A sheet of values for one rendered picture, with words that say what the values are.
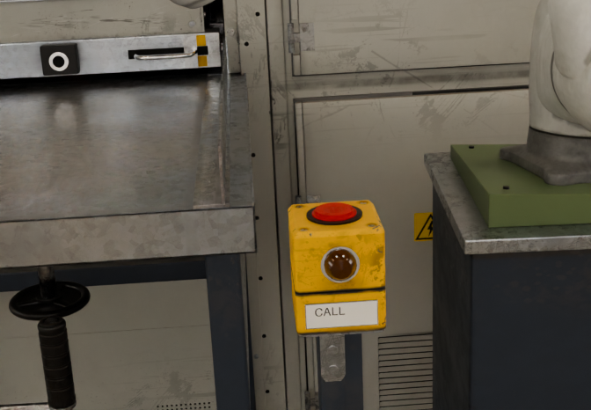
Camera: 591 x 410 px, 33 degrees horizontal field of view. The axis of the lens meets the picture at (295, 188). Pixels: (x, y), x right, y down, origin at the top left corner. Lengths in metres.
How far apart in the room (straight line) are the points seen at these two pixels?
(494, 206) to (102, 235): 0.49
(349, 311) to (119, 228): 0.32
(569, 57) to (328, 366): 0.45
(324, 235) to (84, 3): 0.97
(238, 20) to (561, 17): 0.72
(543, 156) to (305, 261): 0.58
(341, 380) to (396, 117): 0.89
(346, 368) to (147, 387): 1.06
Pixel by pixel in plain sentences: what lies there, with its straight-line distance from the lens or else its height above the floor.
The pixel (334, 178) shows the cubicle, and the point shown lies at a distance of 1.77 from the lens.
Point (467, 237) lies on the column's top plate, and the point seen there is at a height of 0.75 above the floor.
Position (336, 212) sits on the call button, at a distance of 0.87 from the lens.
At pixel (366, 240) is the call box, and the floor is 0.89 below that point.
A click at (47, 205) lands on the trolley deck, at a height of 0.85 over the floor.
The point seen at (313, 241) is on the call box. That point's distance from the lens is 0.84.
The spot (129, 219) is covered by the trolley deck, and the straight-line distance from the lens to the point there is 1.08.
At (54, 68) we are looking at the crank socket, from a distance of 1.71.
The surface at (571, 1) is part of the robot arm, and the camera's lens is 1.13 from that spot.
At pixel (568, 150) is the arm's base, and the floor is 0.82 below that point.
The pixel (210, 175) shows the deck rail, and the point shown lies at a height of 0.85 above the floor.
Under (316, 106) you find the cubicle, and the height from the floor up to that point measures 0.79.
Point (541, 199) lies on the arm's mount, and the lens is 1.27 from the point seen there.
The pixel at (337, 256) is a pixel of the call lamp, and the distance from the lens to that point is 0.84.
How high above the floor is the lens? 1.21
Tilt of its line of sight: 19 degrees down
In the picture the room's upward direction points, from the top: 3 degrees counter-clockwise
